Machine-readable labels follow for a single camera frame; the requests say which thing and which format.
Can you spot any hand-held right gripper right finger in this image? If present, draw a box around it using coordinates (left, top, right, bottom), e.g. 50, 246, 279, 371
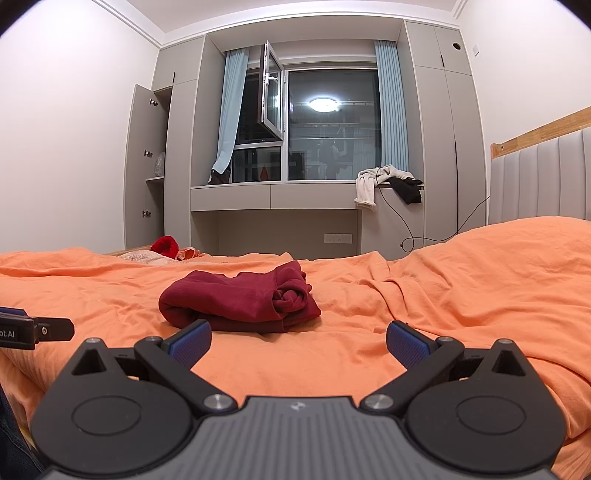
359, 320, 532, 413

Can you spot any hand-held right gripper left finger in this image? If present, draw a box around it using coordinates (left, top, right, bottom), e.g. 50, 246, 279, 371
69, 319, 239, 414

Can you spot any dark red long-sleeve shirt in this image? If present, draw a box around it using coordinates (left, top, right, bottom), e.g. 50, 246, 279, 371
158, 260, 322, 334

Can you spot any orange blanket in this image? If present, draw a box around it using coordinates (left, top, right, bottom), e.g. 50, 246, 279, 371
0, 216, 591, 468

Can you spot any patterned pillow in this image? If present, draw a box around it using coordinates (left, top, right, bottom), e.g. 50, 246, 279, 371
120, 251, 177, 267

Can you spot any red plush item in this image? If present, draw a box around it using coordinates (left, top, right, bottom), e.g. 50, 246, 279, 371
151, 235, 180, 257

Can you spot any person's leg in jeans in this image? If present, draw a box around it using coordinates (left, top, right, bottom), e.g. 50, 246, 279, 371
0, 382, 43, 480

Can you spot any black garment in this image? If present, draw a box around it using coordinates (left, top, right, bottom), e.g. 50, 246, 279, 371
389, 177, 424, 206

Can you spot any white garment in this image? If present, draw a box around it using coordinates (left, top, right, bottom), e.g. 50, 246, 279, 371
354, 164, 417, 212

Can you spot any grey wardrobe door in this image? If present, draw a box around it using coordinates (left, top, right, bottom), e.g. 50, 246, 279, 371
124, 83, 173, 250

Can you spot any grey built-in cabinet unit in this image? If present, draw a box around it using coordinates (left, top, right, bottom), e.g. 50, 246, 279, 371
151, 20, 488, 260

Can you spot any grey padded headboard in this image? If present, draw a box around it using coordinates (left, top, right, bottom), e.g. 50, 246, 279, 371
489, 106, 591, 228

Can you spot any window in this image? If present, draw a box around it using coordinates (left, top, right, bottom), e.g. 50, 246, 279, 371
232, 41, 383, 184

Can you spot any light blue curtain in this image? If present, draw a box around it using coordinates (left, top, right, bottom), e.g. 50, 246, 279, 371
211, 46, 250, 175
373, 40, 411, 172

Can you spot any black cable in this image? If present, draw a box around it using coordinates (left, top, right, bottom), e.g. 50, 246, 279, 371
373, 166, 491, 253

